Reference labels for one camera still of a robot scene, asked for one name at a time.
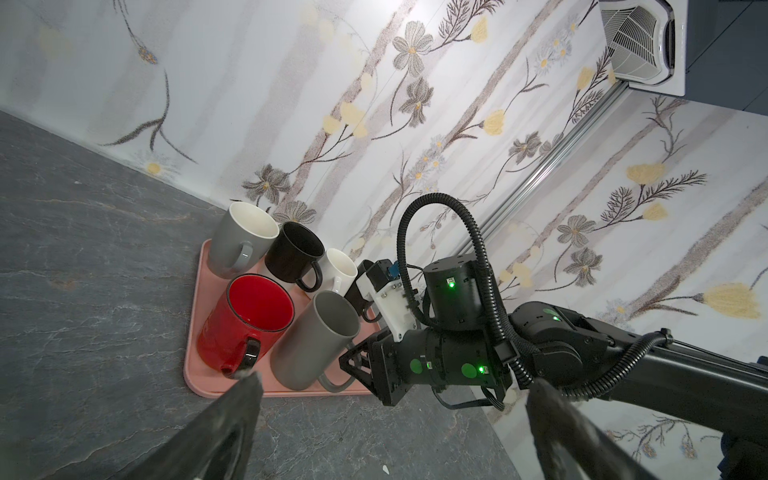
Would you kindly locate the white ribbed mug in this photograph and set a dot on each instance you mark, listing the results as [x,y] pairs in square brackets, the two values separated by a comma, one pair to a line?
[338,272]

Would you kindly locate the light grey mug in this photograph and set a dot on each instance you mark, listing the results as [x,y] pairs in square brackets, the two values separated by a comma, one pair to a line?
[241,239]

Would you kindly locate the red mug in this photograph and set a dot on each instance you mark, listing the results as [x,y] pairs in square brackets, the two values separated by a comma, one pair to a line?
[252,314]

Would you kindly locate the white ceiling air vent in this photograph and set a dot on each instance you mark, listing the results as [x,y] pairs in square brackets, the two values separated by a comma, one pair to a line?
[647,43]

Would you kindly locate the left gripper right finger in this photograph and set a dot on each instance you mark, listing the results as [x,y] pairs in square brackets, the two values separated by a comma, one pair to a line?
[567,442]

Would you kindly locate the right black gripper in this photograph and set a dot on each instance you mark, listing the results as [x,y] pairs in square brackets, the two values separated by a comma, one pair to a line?
[425,357]

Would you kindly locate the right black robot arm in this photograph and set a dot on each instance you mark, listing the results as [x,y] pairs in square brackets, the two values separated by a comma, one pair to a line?
[585,358]

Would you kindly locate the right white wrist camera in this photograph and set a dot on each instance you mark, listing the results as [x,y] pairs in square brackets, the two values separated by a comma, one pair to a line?
[390,297]

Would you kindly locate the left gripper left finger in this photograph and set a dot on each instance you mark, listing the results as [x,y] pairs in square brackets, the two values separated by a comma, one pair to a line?
[216,444]

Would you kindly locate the grey upside-down mug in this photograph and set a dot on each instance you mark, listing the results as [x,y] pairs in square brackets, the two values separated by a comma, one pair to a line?
[325,329]

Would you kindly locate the black and white mug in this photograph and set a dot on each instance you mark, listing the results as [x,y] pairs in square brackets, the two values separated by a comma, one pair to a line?
[294,257]

